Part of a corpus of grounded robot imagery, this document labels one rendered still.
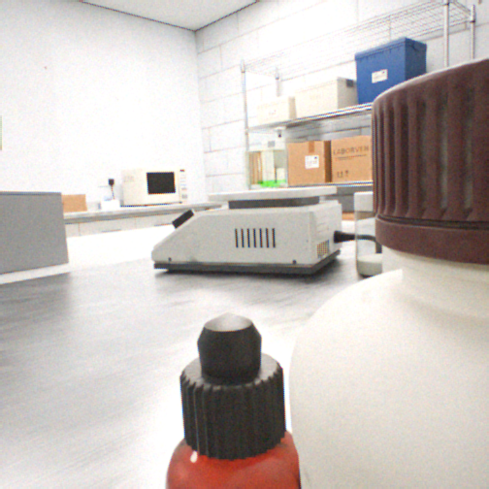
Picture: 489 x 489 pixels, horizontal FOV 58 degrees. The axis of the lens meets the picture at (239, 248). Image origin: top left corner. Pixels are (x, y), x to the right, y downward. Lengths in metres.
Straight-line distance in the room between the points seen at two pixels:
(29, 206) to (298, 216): 0.38
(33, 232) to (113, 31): 3.43
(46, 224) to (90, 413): 0.48
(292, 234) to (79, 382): 0.27
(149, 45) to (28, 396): 4.00
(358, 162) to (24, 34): 2.44
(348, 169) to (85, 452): 2.71
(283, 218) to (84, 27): 3.54
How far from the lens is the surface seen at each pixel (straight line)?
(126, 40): 4.05
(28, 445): 0.20
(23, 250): 0.65
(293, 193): 0.44
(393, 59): 2.78
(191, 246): 0.49
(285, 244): 0.44
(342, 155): 2.86
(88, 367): 0.26
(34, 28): 3.72
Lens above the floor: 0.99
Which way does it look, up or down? 8 degrees down
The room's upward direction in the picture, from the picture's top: 3 degrees counter-clockwise
